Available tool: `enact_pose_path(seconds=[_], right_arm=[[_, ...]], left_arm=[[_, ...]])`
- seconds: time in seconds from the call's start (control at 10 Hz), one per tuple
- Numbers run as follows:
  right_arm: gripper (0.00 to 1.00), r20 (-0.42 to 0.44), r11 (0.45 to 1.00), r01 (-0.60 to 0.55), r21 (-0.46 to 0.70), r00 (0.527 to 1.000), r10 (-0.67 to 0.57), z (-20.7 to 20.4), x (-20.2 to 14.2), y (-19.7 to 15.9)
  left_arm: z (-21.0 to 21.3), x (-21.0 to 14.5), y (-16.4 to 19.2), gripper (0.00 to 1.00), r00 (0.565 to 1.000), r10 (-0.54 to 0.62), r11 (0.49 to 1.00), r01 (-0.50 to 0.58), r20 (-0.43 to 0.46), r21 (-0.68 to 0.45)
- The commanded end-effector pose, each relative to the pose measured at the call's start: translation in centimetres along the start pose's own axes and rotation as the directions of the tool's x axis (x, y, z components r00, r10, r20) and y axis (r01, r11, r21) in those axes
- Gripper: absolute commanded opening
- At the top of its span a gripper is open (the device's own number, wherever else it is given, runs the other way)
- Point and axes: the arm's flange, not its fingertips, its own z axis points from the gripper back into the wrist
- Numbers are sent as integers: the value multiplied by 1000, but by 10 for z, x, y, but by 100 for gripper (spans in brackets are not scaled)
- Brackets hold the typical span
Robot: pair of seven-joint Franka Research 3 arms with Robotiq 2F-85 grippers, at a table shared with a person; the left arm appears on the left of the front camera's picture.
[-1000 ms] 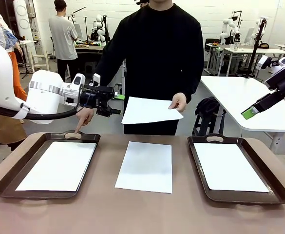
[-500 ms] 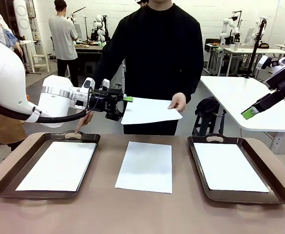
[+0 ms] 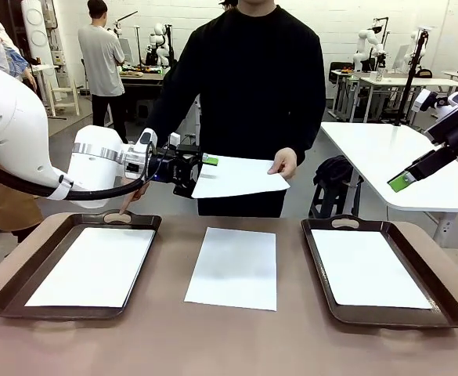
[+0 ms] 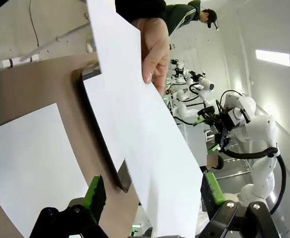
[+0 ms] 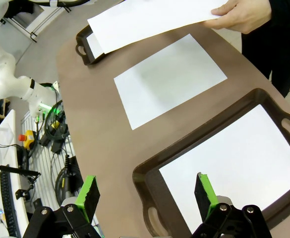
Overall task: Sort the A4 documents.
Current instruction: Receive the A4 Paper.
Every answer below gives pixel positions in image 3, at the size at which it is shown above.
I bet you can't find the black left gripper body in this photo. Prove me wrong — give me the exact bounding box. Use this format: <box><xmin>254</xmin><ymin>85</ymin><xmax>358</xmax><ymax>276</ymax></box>
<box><xmin>156</xmin><ymin>144</ymin><xmax>204</xmax><ymax>184</ymax></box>

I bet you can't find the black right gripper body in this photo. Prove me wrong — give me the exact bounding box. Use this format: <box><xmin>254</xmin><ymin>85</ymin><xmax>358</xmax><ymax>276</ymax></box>
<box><xmin>426</xmin><ymin>107</ymin><xmax>458</xmax><ymax>158</ymax></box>

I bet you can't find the white A4 paper sheet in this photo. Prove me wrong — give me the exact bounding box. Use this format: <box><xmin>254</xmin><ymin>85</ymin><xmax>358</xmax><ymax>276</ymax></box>
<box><xmin>191</xmin><ymin>155</ymin><xmax>291</xmax><ymax>200</ymax></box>
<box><xmin>23</xmin><ymin>226</ymin><xmax>157</xmax><ymax>309</ymax></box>
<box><xmin>184</xmin><ymin>226</ymin><xmax>279</xmax><ymax>313</ymax></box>
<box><xmin>310</xmin><ymin>230</ymin><xmax>434</xmax><ymax>310</ymax></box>

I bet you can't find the person's left forearm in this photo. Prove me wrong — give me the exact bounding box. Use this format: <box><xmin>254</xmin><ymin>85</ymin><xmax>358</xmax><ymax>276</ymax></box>
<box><xmin>290</xmin><ymin>113</ymin><xmax>327</xmax><ymax>168</ymax></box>

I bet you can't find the person's right hand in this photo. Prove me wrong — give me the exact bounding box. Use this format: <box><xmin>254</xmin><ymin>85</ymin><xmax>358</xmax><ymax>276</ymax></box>
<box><xmin>118</xmin><ymin>182</ymin><xmax>152</xmax><ymax>216</ymax></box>

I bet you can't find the person's left hand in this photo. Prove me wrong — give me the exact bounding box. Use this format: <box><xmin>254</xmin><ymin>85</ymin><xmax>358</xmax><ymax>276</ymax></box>
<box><xmin>267</xmin><ymin>147</ymin><xmax>298</xmax><ymax>180</ymax></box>

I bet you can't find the large white table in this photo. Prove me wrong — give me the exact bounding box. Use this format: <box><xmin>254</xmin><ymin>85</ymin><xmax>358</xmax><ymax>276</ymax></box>
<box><xmin>319</xmin><ymin>120</ymin><xmax>458</xmax><ymax>248</ymax></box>

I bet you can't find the black tripod pole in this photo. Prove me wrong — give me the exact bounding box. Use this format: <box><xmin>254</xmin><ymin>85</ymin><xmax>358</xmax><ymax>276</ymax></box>
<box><xmin>391</xmin><ymin>29</ymin><xmax>430</xmax><ymax>127</ymax></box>

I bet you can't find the long white desk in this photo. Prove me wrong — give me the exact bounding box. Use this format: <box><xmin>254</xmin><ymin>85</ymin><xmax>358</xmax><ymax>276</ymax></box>
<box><xmin>345</xmin><ymin>76</ymin><xmax>458</xmax><ymax>132</ymax></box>

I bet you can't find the white-backed monitor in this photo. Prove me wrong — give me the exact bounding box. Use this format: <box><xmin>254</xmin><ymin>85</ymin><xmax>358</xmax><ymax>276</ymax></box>
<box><xmin>391</xmin><ymin>44</ymin><xmax>410</xmax><ymax>72</ymax></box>

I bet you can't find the black workbench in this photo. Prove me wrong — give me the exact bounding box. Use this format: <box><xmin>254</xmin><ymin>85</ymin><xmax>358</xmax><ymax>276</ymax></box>
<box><xmin>119</xmin><ymin>70</ymin><xmax>167</xmax><ymax>103</ymax></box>

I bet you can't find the person's black sweater torso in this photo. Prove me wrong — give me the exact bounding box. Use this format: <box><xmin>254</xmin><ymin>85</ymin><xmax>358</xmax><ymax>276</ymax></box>
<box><xmin>146</xmin><ymin>0</ymin><xmax>327</xmax><ymax>219</ymax></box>

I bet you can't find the black step stool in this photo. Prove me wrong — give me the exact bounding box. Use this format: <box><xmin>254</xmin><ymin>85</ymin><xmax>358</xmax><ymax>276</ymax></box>
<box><xmin>308</xmin><ymin>179</ymin><xmax>365</xmax><ymax>220</ymax></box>

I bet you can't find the person in grey shirt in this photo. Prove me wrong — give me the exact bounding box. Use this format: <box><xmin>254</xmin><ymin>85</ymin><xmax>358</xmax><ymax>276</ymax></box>
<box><xmin>78</xmin><ymin>0</ymin><xmax>128</xmax><ymax>144</ymax></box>

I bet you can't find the white humanoid robot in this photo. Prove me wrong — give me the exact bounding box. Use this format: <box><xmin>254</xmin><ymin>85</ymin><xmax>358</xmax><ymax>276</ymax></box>
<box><xmin>145</xmin><ymin>22</ymin><xmax>171</xmax><ymax>67</ymax></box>

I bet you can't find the dark brown plastic tray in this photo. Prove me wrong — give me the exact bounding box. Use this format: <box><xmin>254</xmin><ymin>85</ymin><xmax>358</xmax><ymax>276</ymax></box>
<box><xmin>0</xmin><ymin>209</ymin><xmax>163</xmax><ymax>323</ymax></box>
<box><xmin>301</xmin><ymin>214</ymin><xmax>458</xmax><ymax>329</ymax></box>

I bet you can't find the white tower air conditioner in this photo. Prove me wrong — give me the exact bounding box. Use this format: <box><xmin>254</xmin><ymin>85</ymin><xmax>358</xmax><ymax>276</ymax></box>
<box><xmin>20</xmin><ymin>0</ymin><xmax>64</xmax><ymax>93</ymax></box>

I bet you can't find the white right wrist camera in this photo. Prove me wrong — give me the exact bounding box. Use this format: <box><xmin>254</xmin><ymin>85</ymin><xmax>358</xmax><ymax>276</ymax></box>
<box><xmin>412</xmin><ymin>88</ymin><xmax>439</xmax><ymax>114</ymax></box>

